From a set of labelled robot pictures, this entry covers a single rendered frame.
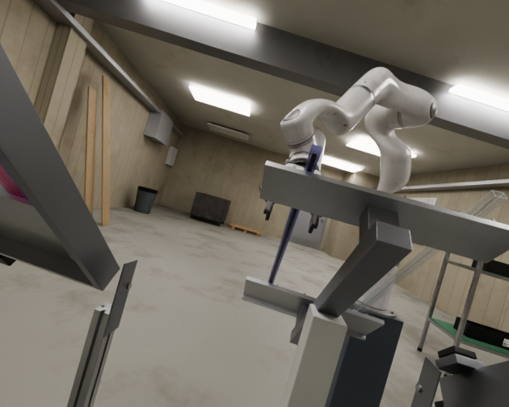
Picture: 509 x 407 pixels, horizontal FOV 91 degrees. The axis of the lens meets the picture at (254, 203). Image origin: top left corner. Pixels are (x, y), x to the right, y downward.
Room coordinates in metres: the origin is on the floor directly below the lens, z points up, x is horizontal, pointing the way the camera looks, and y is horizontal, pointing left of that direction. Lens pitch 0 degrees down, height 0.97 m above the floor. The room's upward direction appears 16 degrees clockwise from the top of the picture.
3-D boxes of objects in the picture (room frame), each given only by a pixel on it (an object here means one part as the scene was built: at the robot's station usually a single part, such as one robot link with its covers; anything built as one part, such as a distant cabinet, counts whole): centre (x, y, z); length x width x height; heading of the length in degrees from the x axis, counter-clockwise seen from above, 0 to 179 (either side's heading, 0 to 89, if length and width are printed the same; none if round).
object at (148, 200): (5.97, 2.53, 0.29); 0.45 x 0.45 x 0.58
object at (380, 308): (1.00, -0.55, 0.79); 0.19 x 0.19 x 0.18
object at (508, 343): (2.24, -2.40, 0.41); 0.57 x 0.17 x 0.11; 83
